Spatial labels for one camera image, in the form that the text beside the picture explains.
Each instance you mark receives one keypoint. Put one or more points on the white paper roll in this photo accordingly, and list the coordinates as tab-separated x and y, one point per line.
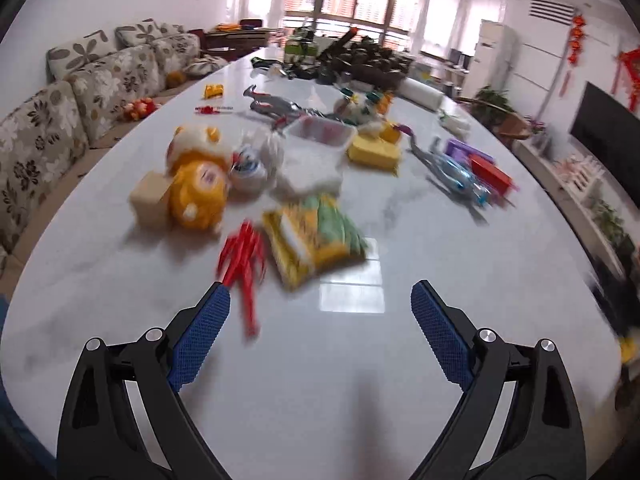
422	94

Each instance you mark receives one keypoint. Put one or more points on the dark tea set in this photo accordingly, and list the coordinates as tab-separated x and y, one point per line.
365	60

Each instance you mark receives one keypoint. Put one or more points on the green box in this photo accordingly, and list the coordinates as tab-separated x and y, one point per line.
300	50

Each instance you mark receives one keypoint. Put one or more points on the white tall appliance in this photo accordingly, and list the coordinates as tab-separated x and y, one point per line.
492	50

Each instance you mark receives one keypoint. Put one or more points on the red hanging decoration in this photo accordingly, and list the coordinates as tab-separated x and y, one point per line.
577	40
629	77

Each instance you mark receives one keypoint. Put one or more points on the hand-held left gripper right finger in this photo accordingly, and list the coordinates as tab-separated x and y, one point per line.
440	330

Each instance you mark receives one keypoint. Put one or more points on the yellow green snack packet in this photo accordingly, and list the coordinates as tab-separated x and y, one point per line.
310	240

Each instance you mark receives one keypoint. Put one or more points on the red plastic claw toy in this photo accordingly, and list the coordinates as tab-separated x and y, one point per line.
242	260

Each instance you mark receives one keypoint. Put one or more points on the yellow sponge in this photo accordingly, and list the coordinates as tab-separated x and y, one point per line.
375	154

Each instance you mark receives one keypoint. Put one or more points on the yellow plush toy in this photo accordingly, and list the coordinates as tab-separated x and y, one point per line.
197	185

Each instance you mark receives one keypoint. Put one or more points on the floral fabric sofa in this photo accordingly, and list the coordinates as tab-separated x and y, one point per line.
50	120

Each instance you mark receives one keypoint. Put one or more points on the thin red stick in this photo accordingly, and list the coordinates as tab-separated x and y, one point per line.
212	109

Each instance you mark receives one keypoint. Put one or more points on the red box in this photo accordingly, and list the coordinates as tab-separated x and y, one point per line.
492	172

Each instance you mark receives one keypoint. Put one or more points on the yellow toy car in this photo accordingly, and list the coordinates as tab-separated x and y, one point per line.
213	91

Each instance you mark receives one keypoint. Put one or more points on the clear plastic container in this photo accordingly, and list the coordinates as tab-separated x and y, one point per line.
320	132

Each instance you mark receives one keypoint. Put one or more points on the dark wooden side table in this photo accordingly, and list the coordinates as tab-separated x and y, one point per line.
240	39

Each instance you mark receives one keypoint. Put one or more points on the white plastic bag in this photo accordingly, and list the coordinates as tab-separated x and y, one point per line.
260	155

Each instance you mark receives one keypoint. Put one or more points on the green potted plant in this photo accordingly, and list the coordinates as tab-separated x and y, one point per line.
610	220
492	100

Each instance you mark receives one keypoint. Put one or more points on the small cardboard box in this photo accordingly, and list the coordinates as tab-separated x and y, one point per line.
150	200

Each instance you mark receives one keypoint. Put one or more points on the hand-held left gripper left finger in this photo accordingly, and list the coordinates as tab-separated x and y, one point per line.
200	340

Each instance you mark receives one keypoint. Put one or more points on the purple box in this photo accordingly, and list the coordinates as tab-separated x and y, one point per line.
462	150

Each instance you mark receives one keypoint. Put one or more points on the orange plush toy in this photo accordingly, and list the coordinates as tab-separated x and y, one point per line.
142	107

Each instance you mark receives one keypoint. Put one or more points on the white standing air conditioner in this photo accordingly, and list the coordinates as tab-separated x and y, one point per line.
545	45

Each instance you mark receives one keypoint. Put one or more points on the floral cushion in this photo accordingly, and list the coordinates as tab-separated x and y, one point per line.
205	66

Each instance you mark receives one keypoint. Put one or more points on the white green plush toy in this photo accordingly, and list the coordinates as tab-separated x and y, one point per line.
357	107

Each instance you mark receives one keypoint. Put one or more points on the white television stand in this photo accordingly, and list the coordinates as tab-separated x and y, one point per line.
575	180

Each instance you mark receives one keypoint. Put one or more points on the black television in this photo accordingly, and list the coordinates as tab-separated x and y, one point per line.
610	120

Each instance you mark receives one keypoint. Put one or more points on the white tissue pack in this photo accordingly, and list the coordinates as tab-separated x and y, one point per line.
310	170

